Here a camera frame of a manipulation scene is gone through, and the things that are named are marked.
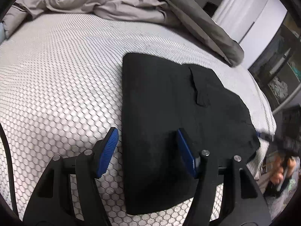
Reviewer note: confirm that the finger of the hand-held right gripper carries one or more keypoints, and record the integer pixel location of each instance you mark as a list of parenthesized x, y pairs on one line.
[(264, 136)]

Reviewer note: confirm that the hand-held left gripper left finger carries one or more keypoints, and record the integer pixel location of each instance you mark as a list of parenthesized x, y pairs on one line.
[(108, 153)]

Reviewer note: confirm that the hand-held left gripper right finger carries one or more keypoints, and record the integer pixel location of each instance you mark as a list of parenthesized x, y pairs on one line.
[(187, 150)]

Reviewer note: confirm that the black pants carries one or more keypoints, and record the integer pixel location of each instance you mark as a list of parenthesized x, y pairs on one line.
[(160, 94)]

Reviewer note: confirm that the person's right hand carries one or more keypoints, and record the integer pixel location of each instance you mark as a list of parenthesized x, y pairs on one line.
[(278, 167)]

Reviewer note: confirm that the dark shelf cabinet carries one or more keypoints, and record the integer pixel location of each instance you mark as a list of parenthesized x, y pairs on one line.
[(279, 63)]

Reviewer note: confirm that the dark grey duvet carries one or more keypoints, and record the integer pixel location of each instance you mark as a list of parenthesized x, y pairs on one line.
[(199, 16)]

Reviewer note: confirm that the light blue pillow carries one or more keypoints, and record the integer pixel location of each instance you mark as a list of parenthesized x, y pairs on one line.
[(2, 31)]

